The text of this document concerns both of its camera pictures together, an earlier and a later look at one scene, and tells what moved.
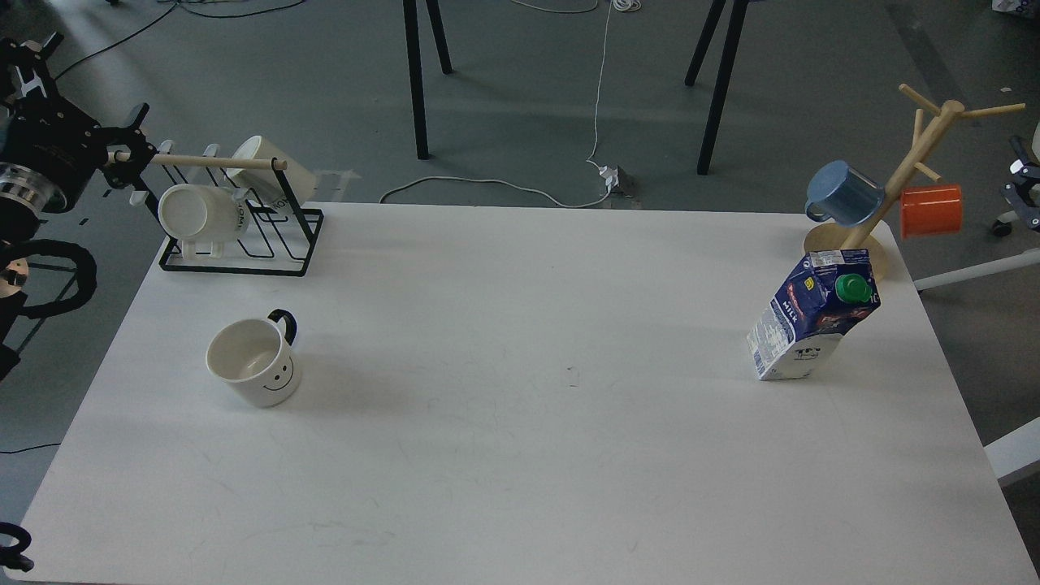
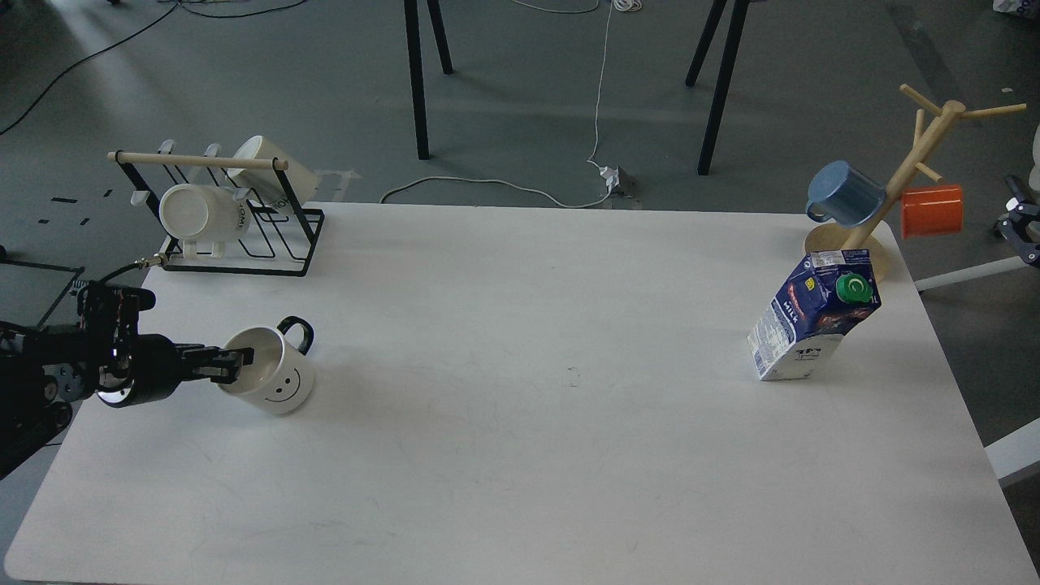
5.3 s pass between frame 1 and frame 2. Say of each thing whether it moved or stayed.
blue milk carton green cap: stayed
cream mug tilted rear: stayed
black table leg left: stayed
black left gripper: moved
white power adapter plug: stayed
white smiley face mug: moved
